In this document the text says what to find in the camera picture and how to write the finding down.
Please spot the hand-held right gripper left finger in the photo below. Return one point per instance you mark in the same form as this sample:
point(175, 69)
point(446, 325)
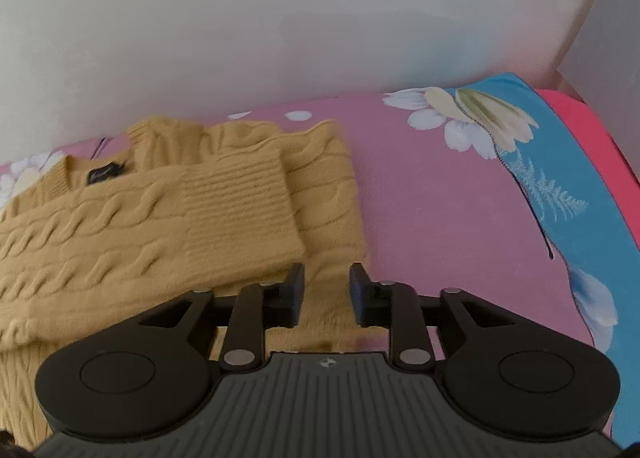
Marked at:
point(298, 295)

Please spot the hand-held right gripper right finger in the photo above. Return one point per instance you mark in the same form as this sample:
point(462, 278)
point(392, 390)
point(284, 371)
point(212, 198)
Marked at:
point(357, 295)

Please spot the pink floral bed sheet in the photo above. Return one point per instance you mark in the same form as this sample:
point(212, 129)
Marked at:
point(440, 198)

